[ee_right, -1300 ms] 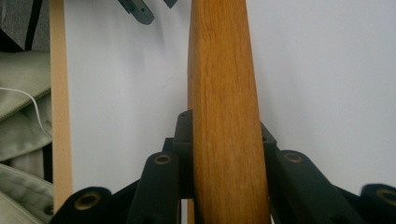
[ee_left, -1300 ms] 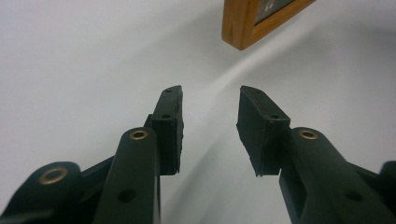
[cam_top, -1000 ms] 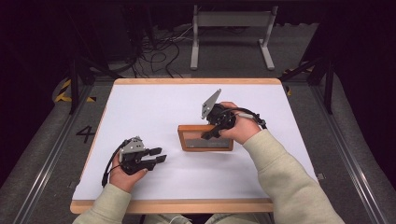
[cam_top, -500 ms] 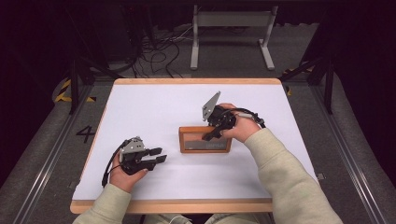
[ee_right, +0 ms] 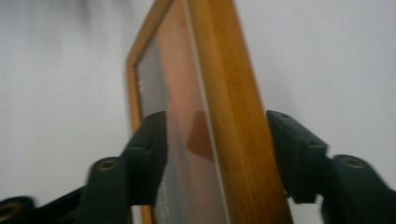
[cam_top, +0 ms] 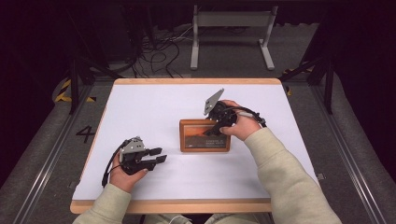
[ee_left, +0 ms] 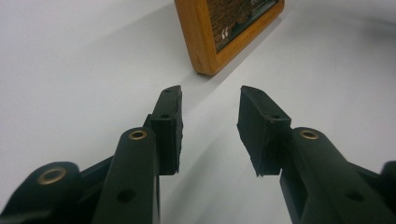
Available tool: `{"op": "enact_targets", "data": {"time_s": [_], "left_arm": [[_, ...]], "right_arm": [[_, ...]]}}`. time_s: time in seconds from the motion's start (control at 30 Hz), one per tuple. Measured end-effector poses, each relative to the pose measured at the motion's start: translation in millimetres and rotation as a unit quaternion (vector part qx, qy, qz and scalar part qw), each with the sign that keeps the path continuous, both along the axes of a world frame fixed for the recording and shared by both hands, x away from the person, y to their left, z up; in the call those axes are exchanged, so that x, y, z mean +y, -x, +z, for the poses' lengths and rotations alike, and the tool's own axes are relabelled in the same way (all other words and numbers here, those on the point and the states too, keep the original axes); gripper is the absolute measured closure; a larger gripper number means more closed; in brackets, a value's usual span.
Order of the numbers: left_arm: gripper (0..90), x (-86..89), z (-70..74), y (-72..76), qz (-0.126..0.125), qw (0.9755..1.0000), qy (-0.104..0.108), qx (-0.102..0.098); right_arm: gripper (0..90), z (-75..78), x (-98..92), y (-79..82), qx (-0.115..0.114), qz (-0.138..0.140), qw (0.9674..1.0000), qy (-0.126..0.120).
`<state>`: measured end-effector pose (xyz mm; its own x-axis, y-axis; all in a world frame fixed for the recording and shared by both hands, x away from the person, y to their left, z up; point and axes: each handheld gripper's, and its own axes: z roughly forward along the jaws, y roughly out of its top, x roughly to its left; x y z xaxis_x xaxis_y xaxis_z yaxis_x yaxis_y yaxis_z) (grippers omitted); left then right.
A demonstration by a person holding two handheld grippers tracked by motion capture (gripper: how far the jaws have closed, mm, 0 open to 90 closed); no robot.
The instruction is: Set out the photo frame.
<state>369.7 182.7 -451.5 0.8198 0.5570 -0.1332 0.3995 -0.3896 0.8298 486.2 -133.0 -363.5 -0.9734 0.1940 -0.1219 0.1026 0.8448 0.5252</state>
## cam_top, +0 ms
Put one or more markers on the person's right hand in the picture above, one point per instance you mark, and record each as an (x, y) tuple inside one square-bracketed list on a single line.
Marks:
[(246, 126)]

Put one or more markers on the black tripod stand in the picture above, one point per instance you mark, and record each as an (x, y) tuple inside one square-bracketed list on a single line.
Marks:
[(73, 84), (328, 84)]

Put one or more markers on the wooden picture frame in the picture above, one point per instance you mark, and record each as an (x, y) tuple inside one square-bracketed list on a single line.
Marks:
[(194, 138)]

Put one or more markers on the yellow black hazard tape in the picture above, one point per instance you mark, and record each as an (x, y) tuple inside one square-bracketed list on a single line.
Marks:
[(63, 90), (289, 91)]

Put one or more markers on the grey metal stand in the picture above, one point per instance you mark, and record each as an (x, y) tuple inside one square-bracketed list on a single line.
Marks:
[(232, 19)]

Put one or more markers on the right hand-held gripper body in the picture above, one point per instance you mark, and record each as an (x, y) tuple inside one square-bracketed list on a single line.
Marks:
[(222, 113)]

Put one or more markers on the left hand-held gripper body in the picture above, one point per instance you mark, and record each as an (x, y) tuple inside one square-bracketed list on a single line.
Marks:
[(132, 149)]

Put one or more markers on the person's left hand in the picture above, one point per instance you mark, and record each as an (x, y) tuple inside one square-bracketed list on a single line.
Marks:
[(123, 180)]

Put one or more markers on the aluminium floor rail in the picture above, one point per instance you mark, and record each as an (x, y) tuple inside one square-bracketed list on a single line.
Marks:
[(351, 161), (46, 168)]

